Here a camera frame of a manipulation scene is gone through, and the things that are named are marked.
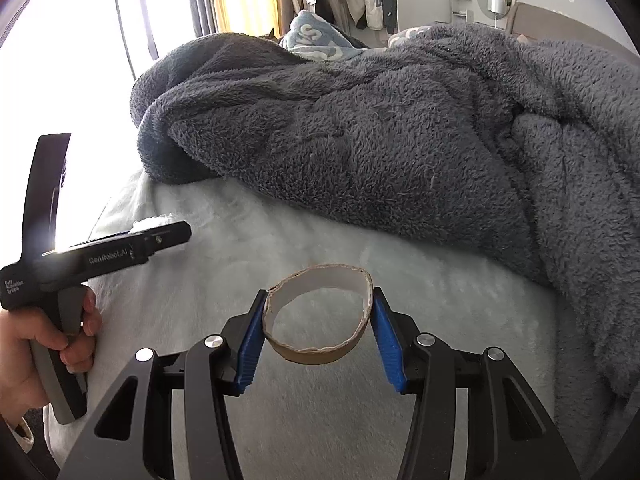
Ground large white cloth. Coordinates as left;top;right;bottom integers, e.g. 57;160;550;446
129;214;174;234

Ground cardboard tube roll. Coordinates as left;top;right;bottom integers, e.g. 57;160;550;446
262;263;374;370

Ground person's left hand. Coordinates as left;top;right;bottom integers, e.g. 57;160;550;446
1;288;102;428

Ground bed with grey sheet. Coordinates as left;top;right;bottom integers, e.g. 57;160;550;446
44;169;622;480

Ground dark grey fleece blanket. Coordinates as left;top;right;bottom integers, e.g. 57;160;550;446
130;25;639;396

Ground blue patterned duvet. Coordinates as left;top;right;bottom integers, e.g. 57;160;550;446
279;10;434;63

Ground brown headboard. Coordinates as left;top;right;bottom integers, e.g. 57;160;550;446
506;2;629;53

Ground window with dark frame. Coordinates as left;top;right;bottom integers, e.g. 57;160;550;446
114;0;160;79

